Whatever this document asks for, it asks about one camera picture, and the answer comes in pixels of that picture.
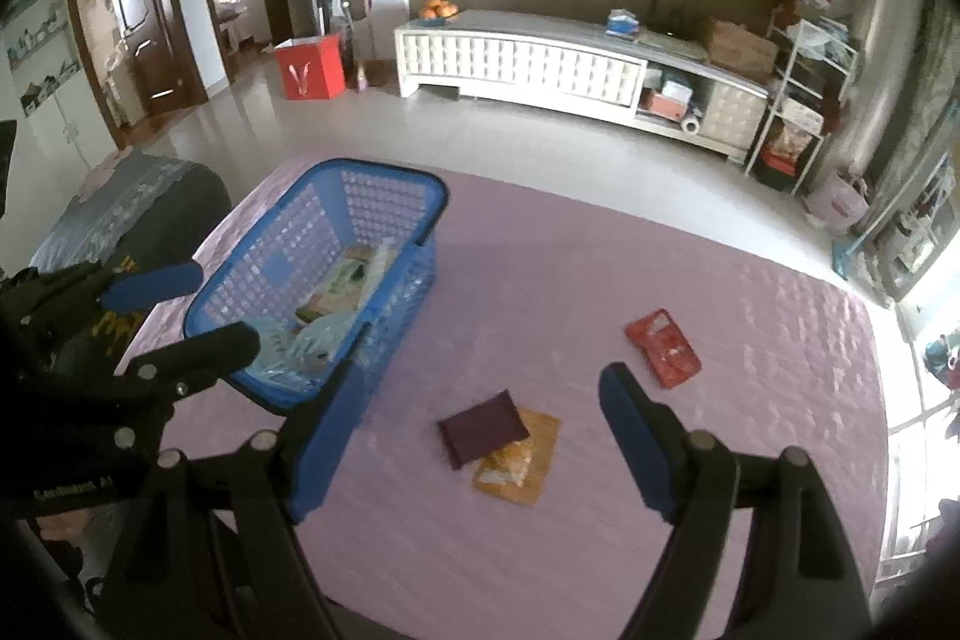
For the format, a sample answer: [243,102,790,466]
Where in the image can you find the grey cushioned seat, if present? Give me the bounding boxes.
[30,149,233,371]

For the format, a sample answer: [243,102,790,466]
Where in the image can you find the blue plastic basket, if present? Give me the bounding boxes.
[182,158,451,416]

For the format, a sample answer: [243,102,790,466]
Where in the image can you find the brown wooden door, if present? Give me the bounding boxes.
[105,0,172,101]

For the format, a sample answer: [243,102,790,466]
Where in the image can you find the standing fan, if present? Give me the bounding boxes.
[315,0,376,86]

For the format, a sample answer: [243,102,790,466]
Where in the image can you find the pink bag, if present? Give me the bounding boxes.
[806,167,871,232]

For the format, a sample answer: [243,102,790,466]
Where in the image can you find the white tv cabinet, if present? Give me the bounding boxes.
[394,8,773,165]

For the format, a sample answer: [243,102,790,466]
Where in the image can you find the dark purple snack packet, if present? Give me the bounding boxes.
[437,389,530,472]

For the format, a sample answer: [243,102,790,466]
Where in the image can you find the clear plastic snack packet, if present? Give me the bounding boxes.
[251,310,361,386]

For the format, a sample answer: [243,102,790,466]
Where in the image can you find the cardboard box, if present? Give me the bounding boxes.
[705,19,781,79]

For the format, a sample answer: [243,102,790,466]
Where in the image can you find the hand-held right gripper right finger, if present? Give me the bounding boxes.
[600,362,875,640]

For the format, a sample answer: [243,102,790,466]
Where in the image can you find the silver standing air conditioner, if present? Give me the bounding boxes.
[851,0,927,176]

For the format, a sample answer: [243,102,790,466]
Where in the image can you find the white metal rack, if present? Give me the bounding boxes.
[744,0,860,195]

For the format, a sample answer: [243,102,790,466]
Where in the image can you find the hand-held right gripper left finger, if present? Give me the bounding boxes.
[97,359,368,640]

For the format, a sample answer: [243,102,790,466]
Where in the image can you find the red box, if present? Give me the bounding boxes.
[271,32,347,101]

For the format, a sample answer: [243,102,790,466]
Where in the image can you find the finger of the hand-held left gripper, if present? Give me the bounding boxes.
[116,325,263,401]
[15,263,203,326]

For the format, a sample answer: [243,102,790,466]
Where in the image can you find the green and white snack packet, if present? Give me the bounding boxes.
[294,246,376,322]

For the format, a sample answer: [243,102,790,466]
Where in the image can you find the red snack packet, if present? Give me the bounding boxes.
[625,308,702,387]

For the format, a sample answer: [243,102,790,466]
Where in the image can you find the orange snack packet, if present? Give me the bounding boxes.
[471,409,563,507]

